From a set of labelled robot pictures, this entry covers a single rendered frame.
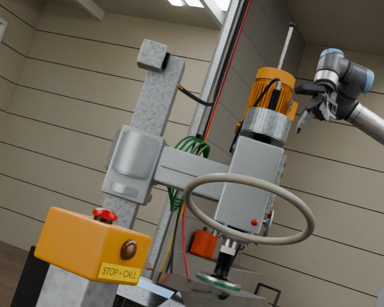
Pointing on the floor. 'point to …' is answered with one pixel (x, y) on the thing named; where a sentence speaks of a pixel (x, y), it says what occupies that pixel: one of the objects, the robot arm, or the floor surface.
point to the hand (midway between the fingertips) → (309, 127)
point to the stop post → (86, 259)
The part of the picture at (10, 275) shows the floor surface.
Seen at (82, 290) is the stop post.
